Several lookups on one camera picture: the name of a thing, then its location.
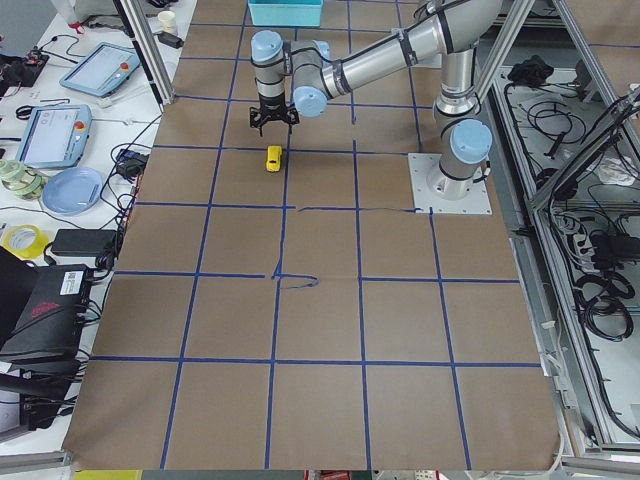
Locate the yellow tape roll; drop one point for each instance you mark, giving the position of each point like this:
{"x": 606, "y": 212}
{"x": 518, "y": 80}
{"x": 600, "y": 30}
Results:
{"x": 25, "y": 241}

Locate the light blue plate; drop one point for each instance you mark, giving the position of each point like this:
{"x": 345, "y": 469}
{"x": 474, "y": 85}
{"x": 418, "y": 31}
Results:
{"x": 72, "y": 191}

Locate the white paper cup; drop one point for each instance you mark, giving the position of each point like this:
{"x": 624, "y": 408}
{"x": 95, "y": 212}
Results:
{"x": 168, "y": 22}

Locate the yellow beetle toy car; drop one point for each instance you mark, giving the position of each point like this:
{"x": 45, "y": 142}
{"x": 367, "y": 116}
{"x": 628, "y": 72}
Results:
{"x": 274, "y": 158}

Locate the blue teach pendant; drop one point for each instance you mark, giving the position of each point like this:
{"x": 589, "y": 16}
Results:
{"x": 102, "y": 71}
{"x": 55, "y": 136}

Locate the black computer box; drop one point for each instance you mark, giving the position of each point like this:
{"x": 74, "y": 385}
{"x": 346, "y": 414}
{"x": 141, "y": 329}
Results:
{"x": 40, "y": 310}

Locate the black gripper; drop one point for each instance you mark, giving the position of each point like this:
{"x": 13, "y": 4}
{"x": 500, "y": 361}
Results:
{"x": 270, "y": 105}

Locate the black power adapter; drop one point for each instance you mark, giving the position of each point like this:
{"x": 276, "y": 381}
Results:
{"x": 82, "y": 242}

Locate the lower blue teach pendant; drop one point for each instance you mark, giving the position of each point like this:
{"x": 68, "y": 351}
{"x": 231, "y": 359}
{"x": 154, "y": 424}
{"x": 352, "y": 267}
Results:
{"x": 55, "y": 136}

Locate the light blue plastic bin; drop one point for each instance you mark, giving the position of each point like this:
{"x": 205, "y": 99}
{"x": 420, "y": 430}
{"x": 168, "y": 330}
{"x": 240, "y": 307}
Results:
{"x": 286, "y": 13}

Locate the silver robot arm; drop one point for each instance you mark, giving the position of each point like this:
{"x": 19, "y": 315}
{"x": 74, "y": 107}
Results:
{"x": 297, "y": 79}

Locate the upper blue teach pendant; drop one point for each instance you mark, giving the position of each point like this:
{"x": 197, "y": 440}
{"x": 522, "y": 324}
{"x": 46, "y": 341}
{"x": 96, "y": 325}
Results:
{"x": 102, "y": 71}

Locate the brown paper table cover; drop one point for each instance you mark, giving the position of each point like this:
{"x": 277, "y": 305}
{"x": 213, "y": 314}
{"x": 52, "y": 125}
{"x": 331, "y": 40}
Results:
{"x": 308, "y": 318}

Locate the green tape rolls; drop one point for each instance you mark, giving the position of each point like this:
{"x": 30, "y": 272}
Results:
{"x": 23, "y": 181}

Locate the black small adapter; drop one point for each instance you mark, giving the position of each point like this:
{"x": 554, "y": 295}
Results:
{"x": 170, "y": 40}

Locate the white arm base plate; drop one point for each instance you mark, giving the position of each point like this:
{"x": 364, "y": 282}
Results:
{"x": 433, "y": 192}

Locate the aluminium frame post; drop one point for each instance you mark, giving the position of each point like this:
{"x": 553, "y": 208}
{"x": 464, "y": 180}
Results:
{"x": 137, "y": 28}

